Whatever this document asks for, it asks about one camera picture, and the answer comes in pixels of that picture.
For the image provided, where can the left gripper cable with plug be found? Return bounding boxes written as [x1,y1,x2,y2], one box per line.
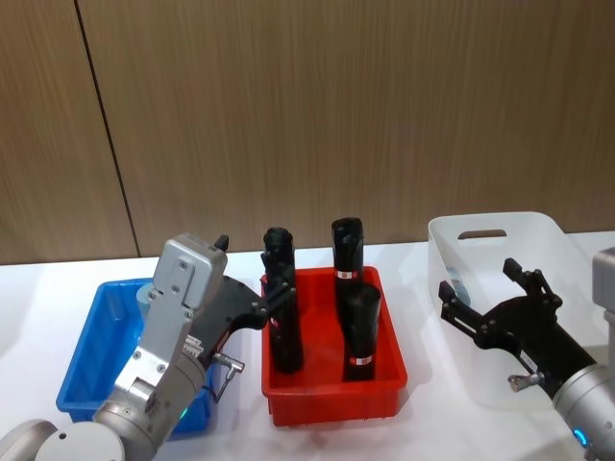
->
[209,352,247,405]

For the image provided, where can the right gripper cable with plug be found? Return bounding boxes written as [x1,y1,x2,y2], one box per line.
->
[507,371,548,393]

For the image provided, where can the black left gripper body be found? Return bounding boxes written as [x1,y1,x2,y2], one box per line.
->
[182,275,269,369]

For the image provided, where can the black cylinder with round cap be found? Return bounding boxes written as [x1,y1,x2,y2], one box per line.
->
[260,226,306,376]

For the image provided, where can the short black labelled cylinder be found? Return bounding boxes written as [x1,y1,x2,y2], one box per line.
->
[341,283,383,384]

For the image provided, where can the gripper cable with plug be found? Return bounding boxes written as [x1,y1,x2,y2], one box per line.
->
[507,371,548,393]
[209,352,247,405]

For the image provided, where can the grey round part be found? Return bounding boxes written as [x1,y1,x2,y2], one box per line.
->
[135,282,156,319]

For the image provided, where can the red plastic bin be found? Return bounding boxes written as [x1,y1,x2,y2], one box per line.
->
[259,265,410,427]

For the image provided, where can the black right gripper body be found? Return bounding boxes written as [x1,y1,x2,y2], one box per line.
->
[472,295,598,391]

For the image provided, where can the white plastic basket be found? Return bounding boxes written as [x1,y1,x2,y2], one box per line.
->
[427,210,600,411]

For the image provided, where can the blue plastic bin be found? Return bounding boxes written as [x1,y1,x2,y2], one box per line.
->
[55,277,216,436]

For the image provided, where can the tall black labelled cylinder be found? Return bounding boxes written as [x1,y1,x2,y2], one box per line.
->
[331,216,365,313]

